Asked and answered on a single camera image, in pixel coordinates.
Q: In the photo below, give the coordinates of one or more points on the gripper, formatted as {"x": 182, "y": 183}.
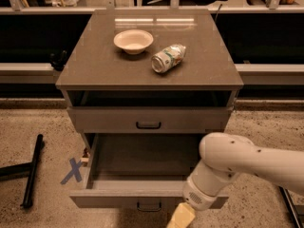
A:
{"x": 195, "y": 196}

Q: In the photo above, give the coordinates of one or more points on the grey drawer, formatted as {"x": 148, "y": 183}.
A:
{"x": 138, "y": 171}
{"x": 161, "y": 120}

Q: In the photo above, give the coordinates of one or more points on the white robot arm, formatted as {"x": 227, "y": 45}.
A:
{"x": 222, "y": 158}

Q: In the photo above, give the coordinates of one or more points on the grey top drawer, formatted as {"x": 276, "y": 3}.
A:
{"x": 161, "y": 120}

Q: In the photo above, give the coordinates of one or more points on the grey drawer cabinet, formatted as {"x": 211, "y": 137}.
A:
{"x": 102, "y": 75}

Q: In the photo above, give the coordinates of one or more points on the black stand leg right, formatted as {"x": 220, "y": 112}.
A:
{"x": 296, "y": 212}

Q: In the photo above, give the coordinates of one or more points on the black stand leg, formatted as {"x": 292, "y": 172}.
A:
{"x": 25, "y": 170}
{"x": 296, "y": 212}

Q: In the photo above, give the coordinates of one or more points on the small wooden block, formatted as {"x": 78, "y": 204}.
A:
{"x": 84, "y": 161}

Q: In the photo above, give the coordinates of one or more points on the blue tape cross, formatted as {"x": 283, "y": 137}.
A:
{"x": 74, "y": 171}

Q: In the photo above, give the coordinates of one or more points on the crushed aluminium soda can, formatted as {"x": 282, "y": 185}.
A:
{"x": 167, "y": 58}

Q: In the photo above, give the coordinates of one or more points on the black stand leg left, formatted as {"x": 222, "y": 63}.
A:
{"x": 25, "y": 170}

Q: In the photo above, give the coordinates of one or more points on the white paper bowl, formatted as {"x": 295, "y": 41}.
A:
{"x": 133, "y": 41}

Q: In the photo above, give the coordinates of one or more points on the black clamp knob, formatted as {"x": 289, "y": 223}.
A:
{"x": 59, "y": 60}

